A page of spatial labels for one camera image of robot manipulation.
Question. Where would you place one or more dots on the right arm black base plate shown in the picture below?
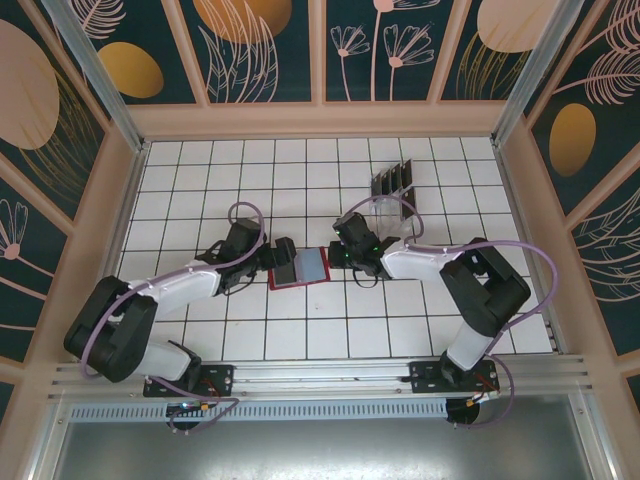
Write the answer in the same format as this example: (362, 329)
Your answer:
(420, 377)

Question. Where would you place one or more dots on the aluminium corner post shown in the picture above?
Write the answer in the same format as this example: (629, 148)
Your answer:
(106, 85)
(525, 87)

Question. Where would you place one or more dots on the yellow power connector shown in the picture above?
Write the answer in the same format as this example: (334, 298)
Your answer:
(474, 401)

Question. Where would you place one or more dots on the aluminium frame rail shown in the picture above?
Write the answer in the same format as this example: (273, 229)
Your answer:
(320, 372)

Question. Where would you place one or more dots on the clear acrylic card rack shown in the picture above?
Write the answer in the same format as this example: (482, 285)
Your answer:
(387, 215)

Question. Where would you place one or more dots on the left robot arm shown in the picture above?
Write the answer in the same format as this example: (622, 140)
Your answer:
(110, 330)

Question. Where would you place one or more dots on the black credit card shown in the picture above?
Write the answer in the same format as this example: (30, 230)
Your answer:
(387, 182)
(376, 186)
(286, 274)
(408, 172)
(409, 206)
(397, 177)

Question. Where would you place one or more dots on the small green circuit board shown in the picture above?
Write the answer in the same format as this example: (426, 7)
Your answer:
(187, 407)

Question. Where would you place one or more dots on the grey metal sheet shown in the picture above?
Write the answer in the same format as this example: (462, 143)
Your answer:
(320, 450)

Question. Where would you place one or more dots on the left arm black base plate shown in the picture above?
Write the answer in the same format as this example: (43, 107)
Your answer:
(220, 380)

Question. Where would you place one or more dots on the red card holder wallet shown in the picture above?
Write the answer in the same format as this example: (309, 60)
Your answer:
(312, 262)

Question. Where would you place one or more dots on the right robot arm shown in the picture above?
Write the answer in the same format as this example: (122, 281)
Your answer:
(490, 290)

